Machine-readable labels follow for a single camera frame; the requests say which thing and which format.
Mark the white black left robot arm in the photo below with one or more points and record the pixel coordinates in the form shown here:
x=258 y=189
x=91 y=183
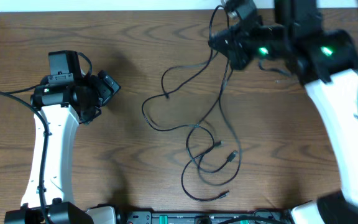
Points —
x=63 y=100

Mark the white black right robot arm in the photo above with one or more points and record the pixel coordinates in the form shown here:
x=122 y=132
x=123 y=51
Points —
x=326 y=64

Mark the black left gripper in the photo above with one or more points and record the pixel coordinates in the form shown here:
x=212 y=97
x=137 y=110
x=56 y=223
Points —
x=107 y=89

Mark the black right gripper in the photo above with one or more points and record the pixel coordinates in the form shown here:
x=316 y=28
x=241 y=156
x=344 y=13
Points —
x=238 y=54

